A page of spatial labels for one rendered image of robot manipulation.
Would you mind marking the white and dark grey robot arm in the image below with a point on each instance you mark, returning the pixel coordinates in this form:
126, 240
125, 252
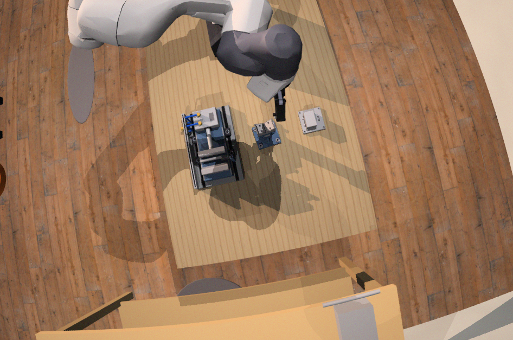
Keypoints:
247, 46

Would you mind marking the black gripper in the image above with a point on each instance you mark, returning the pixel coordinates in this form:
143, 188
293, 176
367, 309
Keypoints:
280, 102

